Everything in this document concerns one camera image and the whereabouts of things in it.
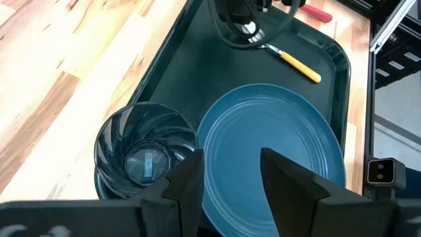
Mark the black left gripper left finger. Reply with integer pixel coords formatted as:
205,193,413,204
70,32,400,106
131,148,206,237

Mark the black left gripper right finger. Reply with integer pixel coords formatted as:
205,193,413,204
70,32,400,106
259,147,332,237

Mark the blue ribbed plate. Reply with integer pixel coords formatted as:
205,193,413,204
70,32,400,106
196,83,347,237

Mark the red-handled metal fork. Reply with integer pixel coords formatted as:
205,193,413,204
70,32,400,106
298,3,334,24

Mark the orange-handled metal spoon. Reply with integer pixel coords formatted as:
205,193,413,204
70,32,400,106
241,21,323,84

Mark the dark green plastic tray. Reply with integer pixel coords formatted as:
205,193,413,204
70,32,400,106
93,0,352,237

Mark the small table-level camera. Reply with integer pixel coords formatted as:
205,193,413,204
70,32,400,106
366,157,407,200

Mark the black aluminium table frame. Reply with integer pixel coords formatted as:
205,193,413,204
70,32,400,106
335,0,421,198

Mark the silver aluminium rail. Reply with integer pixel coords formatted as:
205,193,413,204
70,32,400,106
369,0,418,55

